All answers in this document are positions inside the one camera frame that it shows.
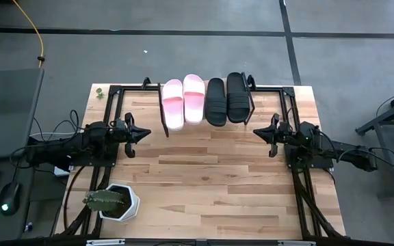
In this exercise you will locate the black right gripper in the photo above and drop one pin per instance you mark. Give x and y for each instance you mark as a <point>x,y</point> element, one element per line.
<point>286,135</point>

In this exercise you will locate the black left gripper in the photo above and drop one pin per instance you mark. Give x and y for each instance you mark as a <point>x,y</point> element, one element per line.
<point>121,131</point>

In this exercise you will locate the wooden shelf with black frame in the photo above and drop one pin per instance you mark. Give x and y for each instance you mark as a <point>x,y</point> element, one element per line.
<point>164,118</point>

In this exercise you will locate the pink slide sandal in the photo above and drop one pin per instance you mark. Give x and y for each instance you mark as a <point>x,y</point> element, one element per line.
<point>173,112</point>
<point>193,109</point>

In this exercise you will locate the black slide sandal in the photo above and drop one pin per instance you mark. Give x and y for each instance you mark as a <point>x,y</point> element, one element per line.
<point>238,106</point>
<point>215,109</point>

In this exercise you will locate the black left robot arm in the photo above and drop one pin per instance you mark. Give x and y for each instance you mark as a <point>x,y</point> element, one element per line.
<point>63,150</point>

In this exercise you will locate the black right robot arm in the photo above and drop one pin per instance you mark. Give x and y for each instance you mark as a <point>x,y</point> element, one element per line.
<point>351,155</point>

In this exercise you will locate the black table clamp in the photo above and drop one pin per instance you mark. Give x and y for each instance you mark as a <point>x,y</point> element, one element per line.
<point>251,80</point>
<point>146,82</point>

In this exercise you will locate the white hexagonal plant pot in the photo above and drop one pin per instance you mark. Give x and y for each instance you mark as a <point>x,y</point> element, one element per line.
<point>133,201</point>

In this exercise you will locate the green cactus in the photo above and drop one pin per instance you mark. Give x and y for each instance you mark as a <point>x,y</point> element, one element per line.
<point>103,201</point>

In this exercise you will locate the white power box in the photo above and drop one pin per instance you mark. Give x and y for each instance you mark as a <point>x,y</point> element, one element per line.
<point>60,171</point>

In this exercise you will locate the black front bar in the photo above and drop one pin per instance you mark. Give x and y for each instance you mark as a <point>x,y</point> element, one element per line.
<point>169,243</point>

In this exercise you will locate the black metal stand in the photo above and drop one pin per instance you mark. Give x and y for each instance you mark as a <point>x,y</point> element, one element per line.
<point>390,164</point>

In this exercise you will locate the black computer mouse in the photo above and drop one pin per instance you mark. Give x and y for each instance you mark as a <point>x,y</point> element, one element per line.
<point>10,198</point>

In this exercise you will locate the small round knob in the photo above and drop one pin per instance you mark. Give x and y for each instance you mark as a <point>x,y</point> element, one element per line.
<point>29,227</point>

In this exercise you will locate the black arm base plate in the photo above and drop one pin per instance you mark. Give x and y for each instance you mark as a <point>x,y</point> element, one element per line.
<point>306,165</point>
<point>94,163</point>

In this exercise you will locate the silver bracket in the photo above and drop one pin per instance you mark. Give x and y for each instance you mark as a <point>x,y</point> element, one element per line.
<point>104,242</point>
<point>296,243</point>

